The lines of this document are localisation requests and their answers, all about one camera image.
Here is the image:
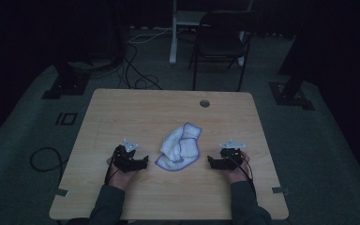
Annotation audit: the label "black looped floor cable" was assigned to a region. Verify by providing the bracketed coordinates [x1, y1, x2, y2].
[29, 146, 68, 186]

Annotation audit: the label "hand-held gripper cable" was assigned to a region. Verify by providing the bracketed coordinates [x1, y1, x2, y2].
[234, 155, 258, 196]
[104, 158, 117, 186]

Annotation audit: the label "grey tape strip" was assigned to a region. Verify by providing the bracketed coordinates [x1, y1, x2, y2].
[271, 186, 291, 196]
[54, 187, 69, 198]

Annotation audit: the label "black stand with square base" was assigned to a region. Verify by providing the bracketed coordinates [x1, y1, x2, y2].
[41, 61, 92, 100]
[268, 0, 316, 112]

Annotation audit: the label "right hand-held gripper cable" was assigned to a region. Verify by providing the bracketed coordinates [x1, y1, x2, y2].
[234, 155, 258, 196]

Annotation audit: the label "white floor cable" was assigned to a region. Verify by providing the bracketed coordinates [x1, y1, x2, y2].
[127, 26, 173, 45]

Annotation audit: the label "person's right hand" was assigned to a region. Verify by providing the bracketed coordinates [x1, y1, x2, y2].
[223, 151, 253, 185]

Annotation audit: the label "black tangled floor cables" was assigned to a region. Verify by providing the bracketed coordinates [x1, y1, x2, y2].
[116, 39, 164, 91]

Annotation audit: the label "black folding chair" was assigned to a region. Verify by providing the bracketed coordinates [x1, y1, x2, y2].
[187, 10, 263, 93]

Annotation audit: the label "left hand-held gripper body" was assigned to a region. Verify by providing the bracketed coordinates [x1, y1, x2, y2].
[112, 139, 139, 173]

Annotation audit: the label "dark round stand base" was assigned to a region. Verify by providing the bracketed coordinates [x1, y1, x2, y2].
[67, 57, 124, 72]

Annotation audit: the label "left hand-held gripper cable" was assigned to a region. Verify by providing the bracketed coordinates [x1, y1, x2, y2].
[104, 158, 117, 186]

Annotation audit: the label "white cloth with purple edge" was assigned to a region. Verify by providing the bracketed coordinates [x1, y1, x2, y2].
[155, 122, 203, 173]

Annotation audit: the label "person's left hand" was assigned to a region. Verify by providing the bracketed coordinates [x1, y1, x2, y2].
[106, 157, 136, 191]

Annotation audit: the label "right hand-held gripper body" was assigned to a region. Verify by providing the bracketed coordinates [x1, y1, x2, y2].
[219, 139, 247, 172]

